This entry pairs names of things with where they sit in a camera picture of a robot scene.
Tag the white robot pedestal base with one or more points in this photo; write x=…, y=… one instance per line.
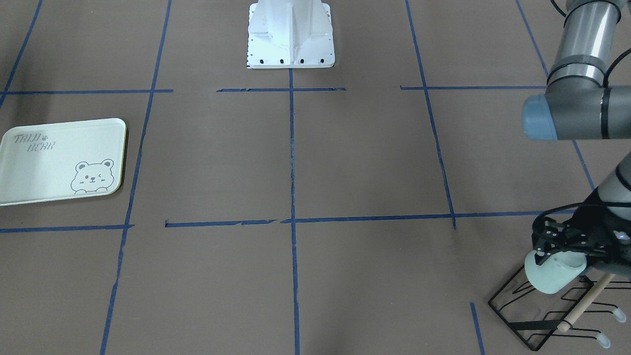
x=290, y=34

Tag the light green cup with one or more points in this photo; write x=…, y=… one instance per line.
x=556, y=272

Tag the black wire cup rack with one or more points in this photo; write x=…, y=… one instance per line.
x=534, y=316

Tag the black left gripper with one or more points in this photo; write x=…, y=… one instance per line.
x=595, y=242

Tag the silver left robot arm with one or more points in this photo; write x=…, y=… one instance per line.
x=580, y=104

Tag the cream bear serving tray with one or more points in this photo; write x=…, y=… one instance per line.
x=61, y=161

